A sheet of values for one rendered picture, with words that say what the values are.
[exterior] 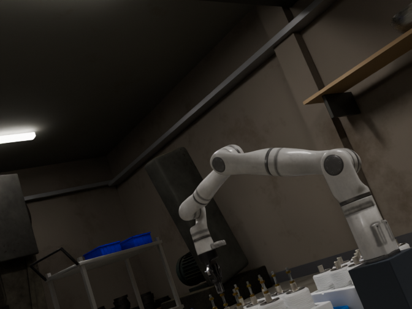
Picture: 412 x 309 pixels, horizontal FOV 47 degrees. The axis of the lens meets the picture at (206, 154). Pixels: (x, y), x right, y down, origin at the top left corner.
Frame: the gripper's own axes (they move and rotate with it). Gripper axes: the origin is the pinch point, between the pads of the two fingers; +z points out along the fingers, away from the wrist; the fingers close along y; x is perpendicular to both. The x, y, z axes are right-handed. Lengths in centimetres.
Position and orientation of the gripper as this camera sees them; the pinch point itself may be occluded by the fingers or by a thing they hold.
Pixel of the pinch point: (219, 287)
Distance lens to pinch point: 186.4
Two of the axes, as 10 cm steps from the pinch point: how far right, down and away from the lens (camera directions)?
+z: 3.4, 9.1, -2.2
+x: 8.8, -3.9, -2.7
